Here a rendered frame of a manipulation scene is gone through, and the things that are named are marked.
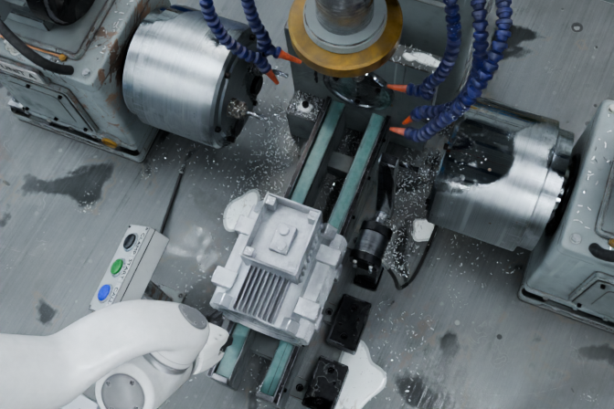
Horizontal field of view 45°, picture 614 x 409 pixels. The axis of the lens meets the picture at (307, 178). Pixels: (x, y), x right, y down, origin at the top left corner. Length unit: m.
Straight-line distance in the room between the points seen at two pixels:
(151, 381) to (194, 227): 0.70
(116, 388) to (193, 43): 0.67
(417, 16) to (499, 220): 0.42
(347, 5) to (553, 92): 0.80
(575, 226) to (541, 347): 0.38
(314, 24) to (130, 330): 0.53
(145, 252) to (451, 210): 0.54
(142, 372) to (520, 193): 0.67
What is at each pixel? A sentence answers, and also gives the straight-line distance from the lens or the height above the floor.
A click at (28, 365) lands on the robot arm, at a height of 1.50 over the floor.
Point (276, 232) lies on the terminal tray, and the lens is 1.27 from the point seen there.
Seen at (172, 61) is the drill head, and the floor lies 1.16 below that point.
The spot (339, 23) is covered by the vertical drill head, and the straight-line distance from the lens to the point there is 1.13.
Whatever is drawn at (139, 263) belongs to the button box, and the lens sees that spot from 1.35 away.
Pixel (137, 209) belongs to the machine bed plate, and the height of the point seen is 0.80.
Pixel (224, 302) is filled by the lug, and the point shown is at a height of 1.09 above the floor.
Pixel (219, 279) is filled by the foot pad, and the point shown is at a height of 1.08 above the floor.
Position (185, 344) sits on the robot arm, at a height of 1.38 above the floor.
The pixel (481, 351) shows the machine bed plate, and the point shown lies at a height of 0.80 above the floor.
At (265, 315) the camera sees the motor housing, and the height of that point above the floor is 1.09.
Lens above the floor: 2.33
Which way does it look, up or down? 68 degrees down
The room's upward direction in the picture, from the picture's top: 10 degrees counter-clockwise
